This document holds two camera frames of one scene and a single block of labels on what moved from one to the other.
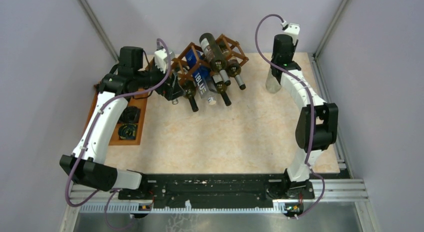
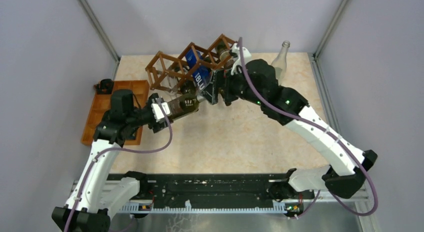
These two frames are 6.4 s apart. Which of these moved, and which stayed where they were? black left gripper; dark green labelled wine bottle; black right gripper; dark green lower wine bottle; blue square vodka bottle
Moved: dark green labelled wine bottle; black right gripper; black left gripper
Stayed: blue square vodka bottle; dark green lower wine bottle
